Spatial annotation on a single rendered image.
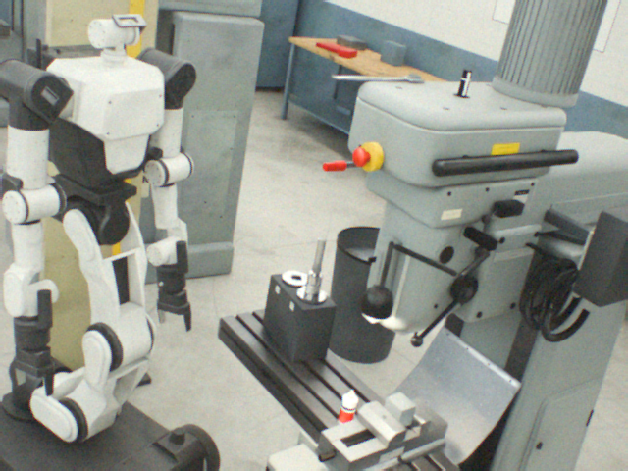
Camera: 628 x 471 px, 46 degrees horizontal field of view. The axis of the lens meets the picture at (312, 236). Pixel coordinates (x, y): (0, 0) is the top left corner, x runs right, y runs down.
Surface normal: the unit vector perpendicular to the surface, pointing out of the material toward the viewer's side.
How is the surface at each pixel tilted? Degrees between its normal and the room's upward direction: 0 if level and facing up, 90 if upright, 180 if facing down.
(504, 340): 90
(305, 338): 90
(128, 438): 0
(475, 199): 90
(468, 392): 62
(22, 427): 0
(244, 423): 0
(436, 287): 90
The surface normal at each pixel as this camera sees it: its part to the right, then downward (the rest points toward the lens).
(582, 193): 0.57, 0.43
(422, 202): -0.80, 0.11
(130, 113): 0.80, 0.36
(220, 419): 0.17, -0.90
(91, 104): 0.18, 0.36
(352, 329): -0.38, 0.38
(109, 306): -0.58, 0.25
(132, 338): 0.80, -0.03
